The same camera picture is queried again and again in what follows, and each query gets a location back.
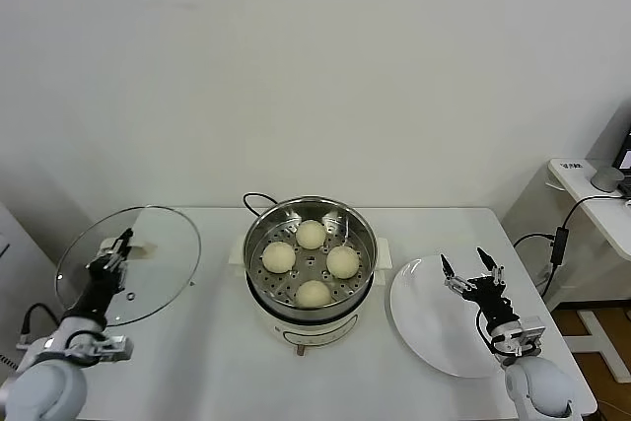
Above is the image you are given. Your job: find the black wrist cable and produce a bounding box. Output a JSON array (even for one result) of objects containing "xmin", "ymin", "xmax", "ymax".
[
  {"xmin": 474, "ymin": 307, "xmax": 504, "ymax": 356},
  {"xmin": 17, "ymin": 303, "xmax": 68, "ymax": 348}
]

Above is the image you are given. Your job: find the perforated steel steamer basket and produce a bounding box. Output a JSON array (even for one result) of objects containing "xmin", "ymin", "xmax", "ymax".
[{"xmin": 229, "ymin": 196, "xmax": 394, "ymax": 319}]

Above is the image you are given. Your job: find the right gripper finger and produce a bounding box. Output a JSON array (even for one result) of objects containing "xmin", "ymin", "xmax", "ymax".
[
  {"xmin": 476, "ymin": 246, "xmax": 505, "ymax": 284},
  {"xmin": 440, "ymin": 253, "xmax": 469, "ymax": 294}
]

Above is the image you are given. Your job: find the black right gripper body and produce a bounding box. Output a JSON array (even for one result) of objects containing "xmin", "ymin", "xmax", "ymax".
[{"xmin": 465, "ymin": 276, "xmax": 519, "ymax": 328}]

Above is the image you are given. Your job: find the black cable with adapter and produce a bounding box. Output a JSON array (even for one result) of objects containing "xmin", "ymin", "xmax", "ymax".
[{"xmin": 512, "ymin": 196, "xmax": 631, "ymax": 297}]

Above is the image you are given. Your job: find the white round plate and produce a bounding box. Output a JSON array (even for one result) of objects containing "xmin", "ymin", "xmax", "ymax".
[{"xmin": 388, "ymin": 255, "xmax": 522, "ymax": 380}]

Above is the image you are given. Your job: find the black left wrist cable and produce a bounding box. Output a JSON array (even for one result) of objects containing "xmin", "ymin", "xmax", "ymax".
[{"xmin": 17, "ymin": 303, "xmax": 68, "ymax": 348}]

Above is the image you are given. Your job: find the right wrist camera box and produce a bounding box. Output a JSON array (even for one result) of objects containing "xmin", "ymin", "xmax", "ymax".
[{"xmin": 490, "ymin": 315, "xmax": 547, "ymax": 358}]

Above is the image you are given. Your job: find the dark laptop computer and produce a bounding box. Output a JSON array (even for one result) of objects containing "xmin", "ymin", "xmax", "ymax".
[{"xmin": 610, "ymin": 119, "xmax": 631, "ymax": 198}]

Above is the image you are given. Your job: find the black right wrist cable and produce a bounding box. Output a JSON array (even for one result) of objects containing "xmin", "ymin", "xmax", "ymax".
[{"xmin": 474, "ymin": 307, "xmax": 504, "ymax": 356}]

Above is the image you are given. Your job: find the black cooker power cord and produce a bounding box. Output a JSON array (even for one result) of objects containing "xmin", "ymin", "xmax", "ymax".
[{"xmin": 241, "ymin": 192, "xmax": 282, "ymax": 219}]

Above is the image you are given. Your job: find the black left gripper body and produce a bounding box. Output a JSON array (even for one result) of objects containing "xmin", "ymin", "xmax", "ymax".
[{"xmin": 63, "ymin": 256, "xmax": 128, "ymax": 326}]

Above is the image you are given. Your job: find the cream electric cooker base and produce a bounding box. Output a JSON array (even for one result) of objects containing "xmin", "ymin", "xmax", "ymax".
[{"xmin": 231, "ymin": 262, "xmax": 390, "ymax": 358}]

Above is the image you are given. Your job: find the glass lid with cream handle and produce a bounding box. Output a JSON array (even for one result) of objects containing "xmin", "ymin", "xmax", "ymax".
[{"xmin": 53, "ymin": 203, "xmax": 202, "ymax": 327}]

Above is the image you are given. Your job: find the grey round desk gadget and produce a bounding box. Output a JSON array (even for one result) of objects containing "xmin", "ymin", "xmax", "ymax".
[{"xmin": 590, "ymin": 167, "xmax": 623, "ymax": 192}]

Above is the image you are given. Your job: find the white steamed baozi bun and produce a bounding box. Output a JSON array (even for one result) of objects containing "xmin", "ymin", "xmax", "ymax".
[
  {"xmin": 294, "ymin": 279, "xmax": 332, "ymax": 312},
  {"xmin": 294, "ymin": 219, "xmax": 327, "ymax": 250},
  {"xmin": 261, "ymin": 242, "xmax": 298, "ymax": 275},
  {"xmin": 325, "ymin": 246, "xmax": 361, "ymax": 280}
]

